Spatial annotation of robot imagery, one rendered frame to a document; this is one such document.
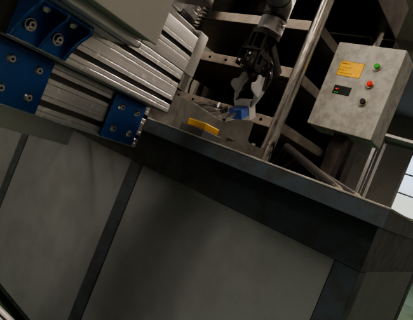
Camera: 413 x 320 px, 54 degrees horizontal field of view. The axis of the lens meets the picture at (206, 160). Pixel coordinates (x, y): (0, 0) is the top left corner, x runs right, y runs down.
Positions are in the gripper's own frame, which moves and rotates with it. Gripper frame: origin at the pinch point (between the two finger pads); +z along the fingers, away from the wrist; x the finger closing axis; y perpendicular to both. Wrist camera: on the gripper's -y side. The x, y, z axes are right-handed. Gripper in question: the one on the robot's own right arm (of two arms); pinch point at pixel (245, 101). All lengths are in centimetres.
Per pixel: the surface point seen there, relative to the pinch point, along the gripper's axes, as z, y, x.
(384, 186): -65, -886, -187
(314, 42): -45, -61, -22
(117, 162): 30.5, 16.1, -23.6
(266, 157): 10, -61, -22
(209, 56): -32, -67, -83
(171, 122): 13.8, 14.4, -10.9
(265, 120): -7, -67, -34
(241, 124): 4.6, -16.2, -10.1
